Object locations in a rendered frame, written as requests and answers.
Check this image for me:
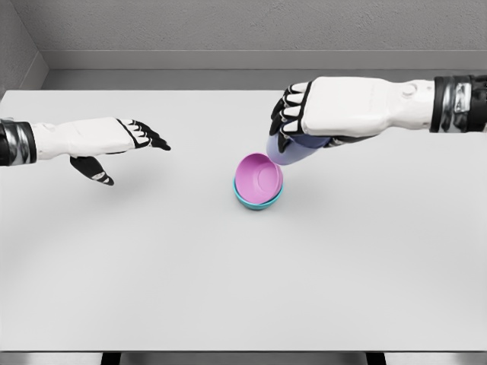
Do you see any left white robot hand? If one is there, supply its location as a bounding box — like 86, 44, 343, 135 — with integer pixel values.
66, 117, 172, 187

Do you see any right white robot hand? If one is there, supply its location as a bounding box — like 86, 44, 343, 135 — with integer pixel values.
268, 77, 393, 155

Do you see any lavender cup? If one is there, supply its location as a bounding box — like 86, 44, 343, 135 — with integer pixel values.
265, 131, 331, 167

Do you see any pink bowl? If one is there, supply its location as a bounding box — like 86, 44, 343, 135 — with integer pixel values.
234, 152, 285, 203

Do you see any teal bowl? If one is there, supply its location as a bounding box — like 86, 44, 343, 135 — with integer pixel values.
232, 178, 285, 213

